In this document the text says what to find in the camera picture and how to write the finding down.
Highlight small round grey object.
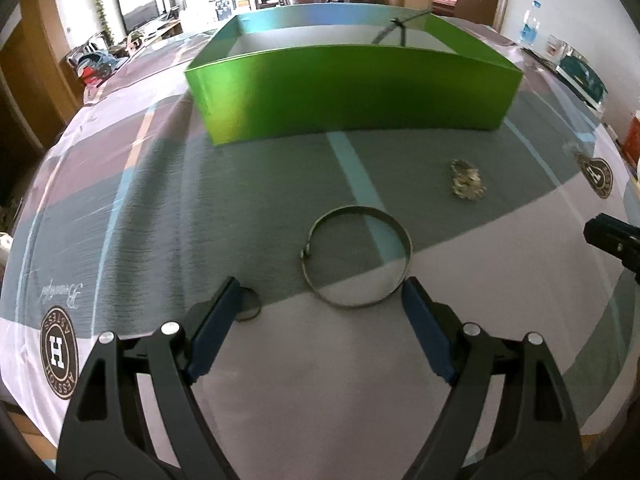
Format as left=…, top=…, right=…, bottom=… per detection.
left=236, top=286, right=262, bottom=322

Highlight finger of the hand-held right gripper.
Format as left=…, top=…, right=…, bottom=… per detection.
left=583, top=213, right=640, bottom=276

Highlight red plastic basket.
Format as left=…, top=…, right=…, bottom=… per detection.
left=620, top=110, right=640, bottom=168

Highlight black band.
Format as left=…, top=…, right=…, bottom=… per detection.
left=370, top=10, right=436, bottom=47

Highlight thin metal bangle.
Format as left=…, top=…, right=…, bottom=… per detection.
left=299, top=206, right=414, bottom=311

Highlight wooden television cabinet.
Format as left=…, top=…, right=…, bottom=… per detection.
left=127, top=17, right=183, bottom=43

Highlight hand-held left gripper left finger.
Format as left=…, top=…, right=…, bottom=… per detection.
left=57, top=276, right=246, bottom=480

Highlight plastic water bottle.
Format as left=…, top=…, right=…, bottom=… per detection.
left=517, top=0, right=543, bottom=47

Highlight blue clothes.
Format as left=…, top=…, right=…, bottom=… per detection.
left=82, top=49, right=121, bottom=73

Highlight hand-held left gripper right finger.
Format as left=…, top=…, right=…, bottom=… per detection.
left=400, top=276, right=587, bottom=480

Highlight green ivy garland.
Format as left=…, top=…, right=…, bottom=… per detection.
left=86, top=0, right=115, bottom=46

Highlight green cardboard box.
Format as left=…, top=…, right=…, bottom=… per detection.
left=184, top=2, right=524, bottom=147

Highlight dark green bag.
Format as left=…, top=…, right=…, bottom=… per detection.
left=555, top=50, right=610, bottom=111

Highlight flat screen television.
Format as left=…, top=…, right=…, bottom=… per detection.
left=116, top=0, right=161, bottom=36

